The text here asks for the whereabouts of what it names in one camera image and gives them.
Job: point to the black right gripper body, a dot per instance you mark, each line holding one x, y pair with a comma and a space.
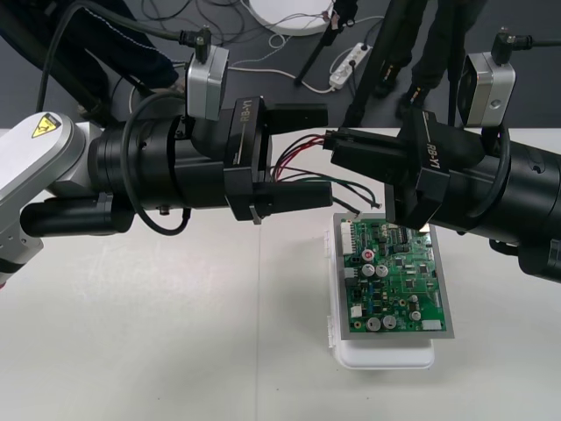
427, 175

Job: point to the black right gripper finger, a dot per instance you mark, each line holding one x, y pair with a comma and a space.
372, 141
368, 164

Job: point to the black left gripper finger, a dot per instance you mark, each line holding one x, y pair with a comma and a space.
298, 195
298, 116

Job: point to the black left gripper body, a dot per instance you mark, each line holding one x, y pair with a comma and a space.
245, 175

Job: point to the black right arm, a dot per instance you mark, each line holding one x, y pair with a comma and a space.
526, 188

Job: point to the silver and black left arm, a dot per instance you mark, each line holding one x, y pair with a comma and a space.
144, 149

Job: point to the large black tripod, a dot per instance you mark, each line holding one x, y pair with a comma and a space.
361, 92

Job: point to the thin black stand leg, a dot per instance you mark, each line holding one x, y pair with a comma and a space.
314, 57

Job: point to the white power strip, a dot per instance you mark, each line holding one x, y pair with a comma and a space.
346, 70

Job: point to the white round base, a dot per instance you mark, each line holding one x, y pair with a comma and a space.
289, 17

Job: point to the person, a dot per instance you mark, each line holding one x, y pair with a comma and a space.
131, 57
438, 44

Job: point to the milky plastic box with lid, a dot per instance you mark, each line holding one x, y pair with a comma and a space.
385, 357

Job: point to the pale grey left wrist camera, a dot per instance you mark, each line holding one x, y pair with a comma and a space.
206, 83

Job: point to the pale grey wrist camera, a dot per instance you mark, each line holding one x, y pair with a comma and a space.
495, 87
206, 83

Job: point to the pale grey right wrist camera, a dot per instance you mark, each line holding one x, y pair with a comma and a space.
495, 87

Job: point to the green circuit board grey frame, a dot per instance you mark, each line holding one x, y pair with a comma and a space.
394, 285

